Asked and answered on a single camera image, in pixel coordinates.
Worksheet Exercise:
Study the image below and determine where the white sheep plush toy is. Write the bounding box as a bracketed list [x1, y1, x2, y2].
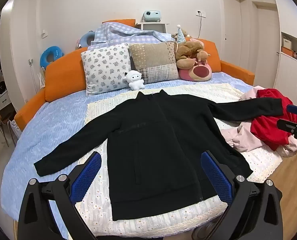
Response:
[125, 70, 145, 90]

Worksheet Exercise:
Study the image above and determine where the brown teddy bear plush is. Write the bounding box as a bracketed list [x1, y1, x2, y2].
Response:
[175, 40, 211, 69]

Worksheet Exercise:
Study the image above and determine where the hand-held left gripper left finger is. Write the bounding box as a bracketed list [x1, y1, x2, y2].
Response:
[18, 151, 102, 240]

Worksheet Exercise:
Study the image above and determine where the white projector stand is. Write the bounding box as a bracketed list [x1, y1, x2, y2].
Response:
[135, 22, 170, 34]

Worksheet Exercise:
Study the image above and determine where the white floral pillow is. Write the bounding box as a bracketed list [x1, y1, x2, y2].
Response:
[81, 43, 133, 95]

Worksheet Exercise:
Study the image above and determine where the white door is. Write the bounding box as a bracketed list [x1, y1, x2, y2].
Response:
[221, 0, 247, 74]
[252, 1, 276, 87]

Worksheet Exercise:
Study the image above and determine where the white floral blanket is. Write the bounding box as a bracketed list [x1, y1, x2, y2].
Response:
[75, 82, 284, 240]

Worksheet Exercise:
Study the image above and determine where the red garment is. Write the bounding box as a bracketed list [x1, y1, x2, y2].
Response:
[250, 88, 297, 152]

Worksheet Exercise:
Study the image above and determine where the blue party hat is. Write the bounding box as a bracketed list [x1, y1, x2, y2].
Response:
[176, 24, 186, 44]

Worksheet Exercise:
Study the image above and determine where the light blue projector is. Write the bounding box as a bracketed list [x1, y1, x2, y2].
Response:
[142, 10, 161, 23]

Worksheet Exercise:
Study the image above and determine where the beige patchwork pillow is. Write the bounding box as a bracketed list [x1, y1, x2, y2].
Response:
[129, 41, 180, 84]

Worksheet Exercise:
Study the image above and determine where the white folding rack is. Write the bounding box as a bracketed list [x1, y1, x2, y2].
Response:
[29, 59, 48, 88]

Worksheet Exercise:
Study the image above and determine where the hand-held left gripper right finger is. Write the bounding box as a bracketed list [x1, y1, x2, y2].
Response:
[200, 150, 284, 240]

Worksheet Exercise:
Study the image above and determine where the white wall cabinet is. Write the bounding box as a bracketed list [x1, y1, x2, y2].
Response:
[272, 0, 297, 107]

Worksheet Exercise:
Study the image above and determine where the pink bear plush toy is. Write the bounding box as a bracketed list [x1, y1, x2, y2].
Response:
[178, 39, 212, 82]

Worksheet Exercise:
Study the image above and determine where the small brown plush toy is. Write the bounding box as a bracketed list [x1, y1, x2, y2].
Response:
[171, 29, 191, 40]

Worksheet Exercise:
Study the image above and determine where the blue checkered quilt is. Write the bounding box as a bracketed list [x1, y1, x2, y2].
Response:
[87, 22, 177, 52]

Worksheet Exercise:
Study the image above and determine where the white drawer unit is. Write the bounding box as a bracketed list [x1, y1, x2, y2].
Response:
[0, 87, 13, 113]

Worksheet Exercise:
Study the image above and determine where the orange bed with blue sheet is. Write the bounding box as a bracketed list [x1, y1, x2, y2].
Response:
[4, 71, 257, 230]

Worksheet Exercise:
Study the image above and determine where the pink garment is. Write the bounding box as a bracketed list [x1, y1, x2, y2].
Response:
[220, 85, 297, 158]

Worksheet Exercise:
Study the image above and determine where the black fleece jacket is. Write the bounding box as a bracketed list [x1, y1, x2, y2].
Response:
[34, 89, 283, 222]

